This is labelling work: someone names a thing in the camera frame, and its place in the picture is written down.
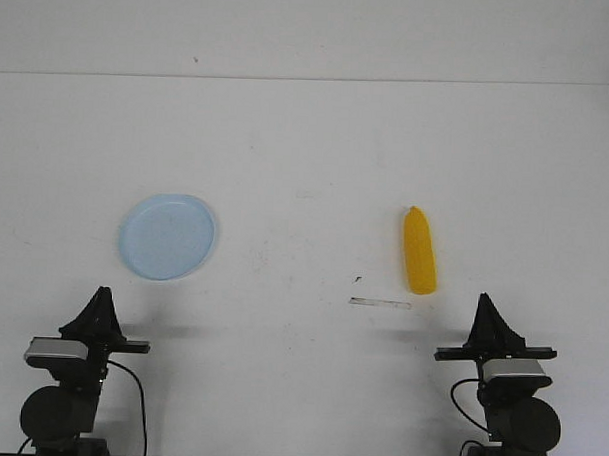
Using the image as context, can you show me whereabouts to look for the yellow corn cob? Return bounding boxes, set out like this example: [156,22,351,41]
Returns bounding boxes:
[402,207,438,295]

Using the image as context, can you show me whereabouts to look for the light blue round plate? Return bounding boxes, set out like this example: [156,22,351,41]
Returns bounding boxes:
[117,193,218,281]

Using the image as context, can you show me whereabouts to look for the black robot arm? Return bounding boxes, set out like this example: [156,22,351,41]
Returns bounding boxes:
[434,293,562,456]
[17,286,150,456]

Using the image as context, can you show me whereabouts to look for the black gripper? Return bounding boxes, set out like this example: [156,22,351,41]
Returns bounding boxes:
[59,287,150,381]
[434,293,557,391]

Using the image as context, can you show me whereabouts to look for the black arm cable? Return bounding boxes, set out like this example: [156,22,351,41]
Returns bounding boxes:
[103,360,150,456]
[449,377,493,439]

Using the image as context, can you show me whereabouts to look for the clear tape strip horizontal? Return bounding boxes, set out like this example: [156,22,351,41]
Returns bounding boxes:
[349,297,412,310]

